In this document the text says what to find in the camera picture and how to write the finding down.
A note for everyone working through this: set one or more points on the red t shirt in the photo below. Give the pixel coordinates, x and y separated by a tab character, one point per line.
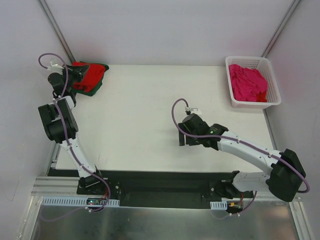
91	76

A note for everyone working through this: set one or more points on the right white slotted cable duct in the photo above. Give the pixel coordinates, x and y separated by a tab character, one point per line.
219	205

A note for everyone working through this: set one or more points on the pink t shirt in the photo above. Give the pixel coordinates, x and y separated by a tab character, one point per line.
246	83

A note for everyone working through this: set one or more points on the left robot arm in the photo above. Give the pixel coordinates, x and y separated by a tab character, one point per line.
60	124

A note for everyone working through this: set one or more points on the folded green t shirt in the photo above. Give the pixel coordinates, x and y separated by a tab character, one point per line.
98	86

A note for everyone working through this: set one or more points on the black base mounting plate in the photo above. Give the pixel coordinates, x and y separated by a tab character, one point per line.
221	183

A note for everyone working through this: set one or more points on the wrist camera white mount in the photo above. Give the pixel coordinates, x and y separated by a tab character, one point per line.
193	110
54	67

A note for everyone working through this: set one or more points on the left white slotted cable duct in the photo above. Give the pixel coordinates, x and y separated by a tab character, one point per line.
78	202

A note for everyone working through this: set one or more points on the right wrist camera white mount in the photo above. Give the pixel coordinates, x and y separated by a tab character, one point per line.
193	110

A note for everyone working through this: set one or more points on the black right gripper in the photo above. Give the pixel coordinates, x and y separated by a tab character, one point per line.
182	135

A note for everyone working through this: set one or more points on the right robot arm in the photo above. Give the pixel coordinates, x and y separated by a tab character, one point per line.
281	173

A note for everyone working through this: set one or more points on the white plastic laundry basket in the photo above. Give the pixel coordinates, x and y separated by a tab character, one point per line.
264	66

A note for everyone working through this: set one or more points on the aluminium frame rail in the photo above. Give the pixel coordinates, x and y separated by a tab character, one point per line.
63	186

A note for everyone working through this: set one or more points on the white slotted cable duct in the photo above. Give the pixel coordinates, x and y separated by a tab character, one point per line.
78	202
219	205

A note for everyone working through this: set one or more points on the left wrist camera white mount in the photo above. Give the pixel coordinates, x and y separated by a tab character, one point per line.
54	67

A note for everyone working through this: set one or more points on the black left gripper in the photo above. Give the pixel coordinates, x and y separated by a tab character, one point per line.
75	72

